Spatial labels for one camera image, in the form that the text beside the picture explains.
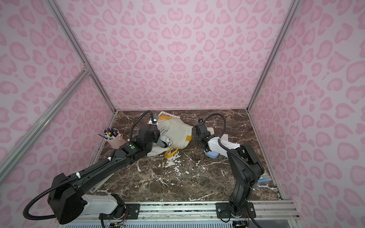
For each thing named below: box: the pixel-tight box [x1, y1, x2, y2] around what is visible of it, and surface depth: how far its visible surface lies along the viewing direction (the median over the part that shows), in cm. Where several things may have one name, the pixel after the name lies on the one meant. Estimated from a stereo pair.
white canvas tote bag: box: [146, 116, 193, 159], surface depth 98 cm
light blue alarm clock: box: [203, 150, 221, 159], surface depth 93 cm
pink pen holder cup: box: [103, 127, 125, 150], surface depth 92 cm
